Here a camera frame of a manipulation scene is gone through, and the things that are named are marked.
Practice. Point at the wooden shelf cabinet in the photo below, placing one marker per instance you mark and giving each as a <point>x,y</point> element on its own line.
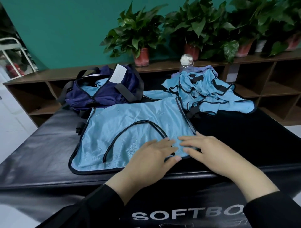
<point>268,89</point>

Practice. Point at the green plant in white pot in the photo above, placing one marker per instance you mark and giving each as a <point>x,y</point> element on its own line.
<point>256,21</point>

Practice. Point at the purple cloth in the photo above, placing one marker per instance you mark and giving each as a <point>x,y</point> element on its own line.
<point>197,69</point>

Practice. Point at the person's left hand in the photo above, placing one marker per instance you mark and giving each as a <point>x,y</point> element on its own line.
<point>148,164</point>

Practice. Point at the green plant in red pot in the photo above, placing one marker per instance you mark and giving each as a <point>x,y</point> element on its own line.
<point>197,23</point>
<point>289,23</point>
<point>134,30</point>

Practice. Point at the person's right hand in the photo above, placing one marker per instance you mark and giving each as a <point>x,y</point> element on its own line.
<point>216,155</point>

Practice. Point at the clear bottle silver cap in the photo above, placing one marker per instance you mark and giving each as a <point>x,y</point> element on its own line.
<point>186,61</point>

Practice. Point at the person's right forearm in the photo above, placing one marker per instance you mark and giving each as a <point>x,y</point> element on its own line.
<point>273,204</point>

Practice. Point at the navy blue bag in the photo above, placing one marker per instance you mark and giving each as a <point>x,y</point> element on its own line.
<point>89,98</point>

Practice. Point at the white wheeled cart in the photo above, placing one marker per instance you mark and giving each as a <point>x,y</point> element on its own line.
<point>16,49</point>

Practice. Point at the light blue vest black trim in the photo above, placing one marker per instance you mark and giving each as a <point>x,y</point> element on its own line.
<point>103,136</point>
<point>91,88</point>
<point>207,89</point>

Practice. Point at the person's left forearm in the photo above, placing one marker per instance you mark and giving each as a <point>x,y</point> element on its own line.
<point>89,206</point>

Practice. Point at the black leather bench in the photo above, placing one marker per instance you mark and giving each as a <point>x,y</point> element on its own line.
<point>263,136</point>

